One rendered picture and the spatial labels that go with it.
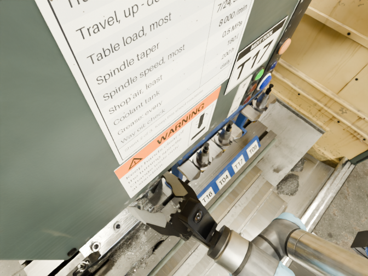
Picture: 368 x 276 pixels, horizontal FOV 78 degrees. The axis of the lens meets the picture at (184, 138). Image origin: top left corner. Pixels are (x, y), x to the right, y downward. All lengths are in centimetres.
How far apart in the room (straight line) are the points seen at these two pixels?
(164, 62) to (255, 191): 119
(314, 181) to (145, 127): 140
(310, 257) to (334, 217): 178
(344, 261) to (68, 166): 51
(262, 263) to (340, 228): 189
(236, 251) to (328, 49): 96
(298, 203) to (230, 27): 131
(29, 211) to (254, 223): 116
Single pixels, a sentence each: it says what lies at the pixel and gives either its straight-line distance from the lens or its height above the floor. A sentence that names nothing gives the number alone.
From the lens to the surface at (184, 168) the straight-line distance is 75.
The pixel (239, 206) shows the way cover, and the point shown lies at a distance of 125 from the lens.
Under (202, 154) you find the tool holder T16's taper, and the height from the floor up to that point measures 128.
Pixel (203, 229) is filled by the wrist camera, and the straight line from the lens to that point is 47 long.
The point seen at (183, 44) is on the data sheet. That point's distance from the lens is 17.
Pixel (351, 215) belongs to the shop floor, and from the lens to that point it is 247.
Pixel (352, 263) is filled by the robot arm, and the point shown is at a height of 146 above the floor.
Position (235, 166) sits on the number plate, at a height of 94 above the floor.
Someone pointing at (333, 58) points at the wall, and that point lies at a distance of 123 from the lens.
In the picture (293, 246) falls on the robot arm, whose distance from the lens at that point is 62.
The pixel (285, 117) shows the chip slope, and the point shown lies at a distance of 146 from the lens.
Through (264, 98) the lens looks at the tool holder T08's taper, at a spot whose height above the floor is 127.
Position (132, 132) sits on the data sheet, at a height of 175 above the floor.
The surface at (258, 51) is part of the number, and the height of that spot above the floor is 172.
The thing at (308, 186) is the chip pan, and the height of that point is 66.
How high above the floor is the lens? 191
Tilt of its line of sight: 62 degrees down
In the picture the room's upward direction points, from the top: 7 degrees clockwise
